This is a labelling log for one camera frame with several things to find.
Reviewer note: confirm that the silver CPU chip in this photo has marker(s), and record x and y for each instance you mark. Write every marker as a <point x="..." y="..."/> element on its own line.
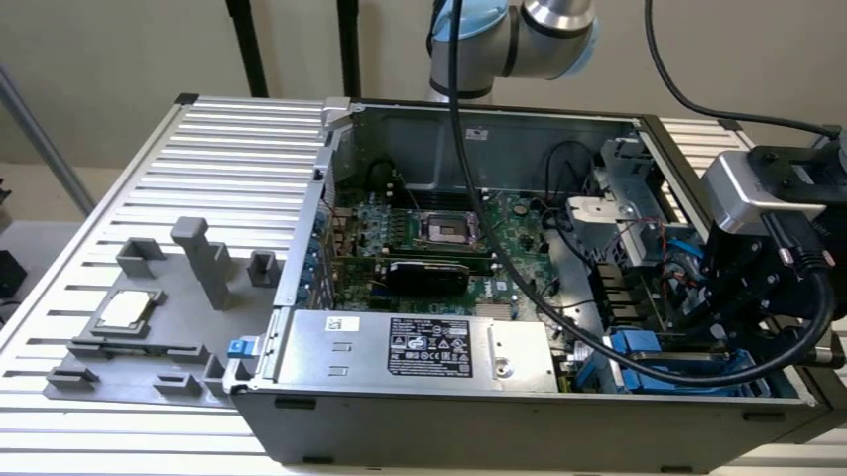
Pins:
<point x="127" y="310"/>

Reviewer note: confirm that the black graphics card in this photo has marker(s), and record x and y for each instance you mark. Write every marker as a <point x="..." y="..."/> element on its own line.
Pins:
<point x="427" y="280"/>

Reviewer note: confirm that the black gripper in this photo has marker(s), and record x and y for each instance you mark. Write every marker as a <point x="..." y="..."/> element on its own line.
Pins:
<point x="761" y="297"/>

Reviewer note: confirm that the grey metal pole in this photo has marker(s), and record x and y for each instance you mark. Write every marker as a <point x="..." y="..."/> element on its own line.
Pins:
<point x="47" y="144"/>

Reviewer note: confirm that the black stand pole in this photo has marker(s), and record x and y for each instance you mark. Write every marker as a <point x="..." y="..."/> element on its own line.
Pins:
<point x="249" y="44"/>
<point x="349" y="44"/>

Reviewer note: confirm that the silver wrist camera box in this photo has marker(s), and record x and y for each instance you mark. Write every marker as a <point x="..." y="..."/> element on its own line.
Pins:
<point x="741" y="188"/>

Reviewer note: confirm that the grey parts rack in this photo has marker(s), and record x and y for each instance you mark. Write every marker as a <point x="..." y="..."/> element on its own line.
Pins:
<point x="213" y="277"/>

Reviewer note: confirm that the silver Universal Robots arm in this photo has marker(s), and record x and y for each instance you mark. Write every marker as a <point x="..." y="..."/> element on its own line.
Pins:
<point x="530" y="39"/>

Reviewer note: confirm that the open grey PC case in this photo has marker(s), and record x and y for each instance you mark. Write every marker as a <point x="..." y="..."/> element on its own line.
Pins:
<point x="464" y="426"/>

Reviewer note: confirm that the black RAM slot bank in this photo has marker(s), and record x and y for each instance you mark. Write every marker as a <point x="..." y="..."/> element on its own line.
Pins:
<point x="441" y="197"/>

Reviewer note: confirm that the blue disk bay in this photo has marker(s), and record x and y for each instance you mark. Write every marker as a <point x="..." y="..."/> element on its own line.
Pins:
<point x="748" y="382"/>

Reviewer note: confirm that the CPU socket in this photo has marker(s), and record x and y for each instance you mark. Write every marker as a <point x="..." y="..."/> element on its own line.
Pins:
<point x="448" y="228"/>

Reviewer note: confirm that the blue case latch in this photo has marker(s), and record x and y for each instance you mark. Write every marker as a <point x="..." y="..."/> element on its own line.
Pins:
<point x="239" y="348"/>

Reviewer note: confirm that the disk in blue carrier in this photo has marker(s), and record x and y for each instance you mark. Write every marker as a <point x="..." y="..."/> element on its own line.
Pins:
<point x="638" y="354"/>

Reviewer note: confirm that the black box on desk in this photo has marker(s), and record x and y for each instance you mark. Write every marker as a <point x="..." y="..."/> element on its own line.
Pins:
<point x="10" y="275"/>

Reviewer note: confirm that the silver power supply unit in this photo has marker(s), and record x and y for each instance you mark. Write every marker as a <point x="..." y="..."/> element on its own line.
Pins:
<point x="371" y="352"/>

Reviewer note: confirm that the green motherboard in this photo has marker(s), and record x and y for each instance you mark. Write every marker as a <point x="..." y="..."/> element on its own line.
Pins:
<point x="517" y="248"/>

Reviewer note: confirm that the metal drive cage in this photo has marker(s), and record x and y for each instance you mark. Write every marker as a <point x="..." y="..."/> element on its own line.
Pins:
<point x="616" y="213"/>

